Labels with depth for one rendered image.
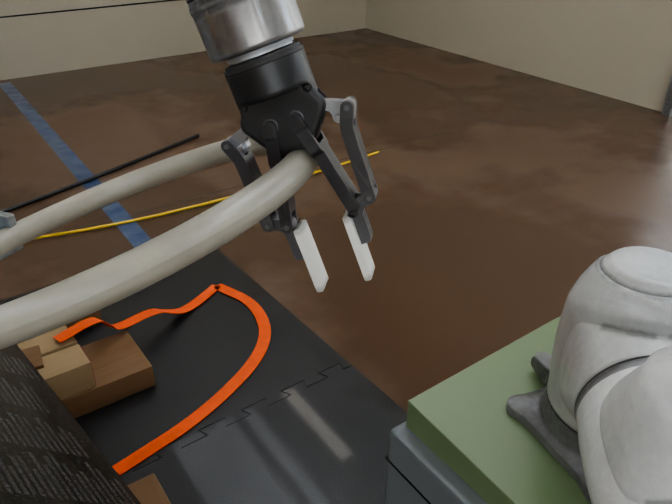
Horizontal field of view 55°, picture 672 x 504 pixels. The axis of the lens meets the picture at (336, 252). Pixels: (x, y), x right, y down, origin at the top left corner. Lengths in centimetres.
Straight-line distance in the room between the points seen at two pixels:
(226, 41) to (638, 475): 50
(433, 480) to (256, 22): 63
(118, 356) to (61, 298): 183
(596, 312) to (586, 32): 497
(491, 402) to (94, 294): 62
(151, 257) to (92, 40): 593
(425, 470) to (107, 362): 153
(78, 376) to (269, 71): 169
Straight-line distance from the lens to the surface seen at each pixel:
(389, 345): 241
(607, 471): 68
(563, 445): 90
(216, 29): 58
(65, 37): 633
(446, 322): 255
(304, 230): 64
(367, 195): 61
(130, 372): 223
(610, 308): 75
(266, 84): 58
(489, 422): 93
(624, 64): 550
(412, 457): 95
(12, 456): 113
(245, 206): 52
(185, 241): 49
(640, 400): 63
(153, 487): 183
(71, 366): 216
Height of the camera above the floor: 149
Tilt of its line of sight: 30 degrees down
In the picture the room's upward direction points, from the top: straight up
